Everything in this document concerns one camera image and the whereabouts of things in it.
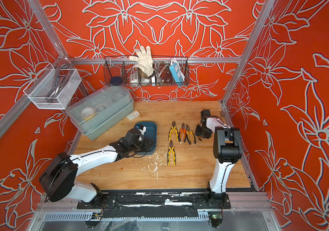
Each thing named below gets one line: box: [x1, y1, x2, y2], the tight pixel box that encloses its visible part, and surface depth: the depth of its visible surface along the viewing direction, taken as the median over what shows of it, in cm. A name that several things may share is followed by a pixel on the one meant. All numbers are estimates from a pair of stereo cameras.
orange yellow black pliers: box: [185, 124, 197, 145], surface depth 100 cm
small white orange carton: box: [126, 110, 140, 121], surface depth 112 cm
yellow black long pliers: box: [167, 140, 177, 166], surface depth 92 cm
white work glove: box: [128, 45, 154, 78], surface depth 90 cm
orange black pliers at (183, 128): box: [178, 122, 187, 143], surface depth 102 cm
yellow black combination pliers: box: [167, 120, 179, 142], surface depth 102 cm
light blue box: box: [169, 62, 186, 83], surface depth 89 cm
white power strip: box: [129, 72, 140, 87], surface depth 94 cm
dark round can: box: [110, 76, 123, 86], surface depth 102 cm
